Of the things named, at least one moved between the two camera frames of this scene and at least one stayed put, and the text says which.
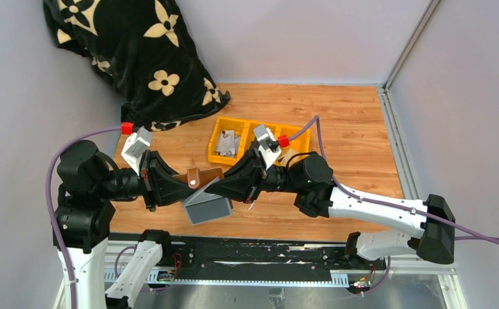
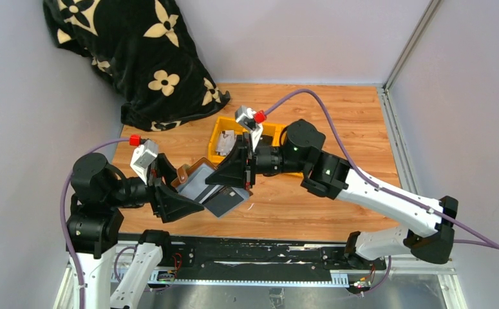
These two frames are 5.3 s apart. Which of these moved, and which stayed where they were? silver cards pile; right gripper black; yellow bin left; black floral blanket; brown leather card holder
Moved: brown leather card holder; right gripper black
Stayed: black floral blanket; yellow bin left; silver cards pile
